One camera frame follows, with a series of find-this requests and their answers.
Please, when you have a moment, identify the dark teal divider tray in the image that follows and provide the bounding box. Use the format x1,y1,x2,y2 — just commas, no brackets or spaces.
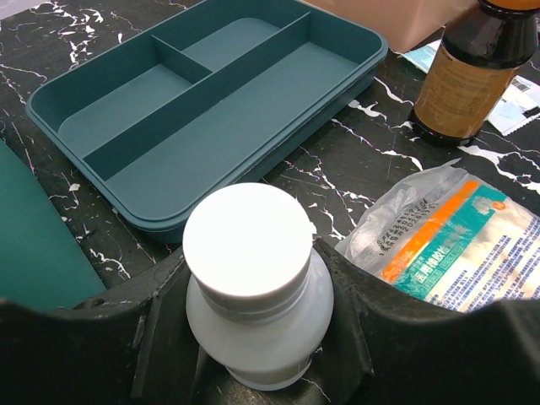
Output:
26,1,388,243

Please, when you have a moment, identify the green medicine kit box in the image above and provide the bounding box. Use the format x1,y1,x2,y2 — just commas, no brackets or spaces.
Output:
1,143,105,311

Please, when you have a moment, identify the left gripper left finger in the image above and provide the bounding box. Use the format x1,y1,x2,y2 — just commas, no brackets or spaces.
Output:
1,250,198,404

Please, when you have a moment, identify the rubber gloves clear package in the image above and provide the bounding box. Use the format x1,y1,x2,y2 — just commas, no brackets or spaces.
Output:
336,162,539,312

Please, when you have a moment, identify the white plastic medicine bottle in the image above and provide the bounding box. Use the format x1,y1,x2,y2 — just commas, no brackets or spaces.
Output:
183,182,334,391

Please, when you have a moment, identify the brown glass medicine bottle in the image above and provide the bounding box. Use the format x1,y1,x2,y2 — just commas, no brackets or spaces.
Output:
409,0,539,147

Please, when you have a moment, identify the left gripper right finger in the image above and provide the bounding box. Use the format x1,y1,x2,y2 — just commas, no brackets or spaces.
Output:
315,240,539,404

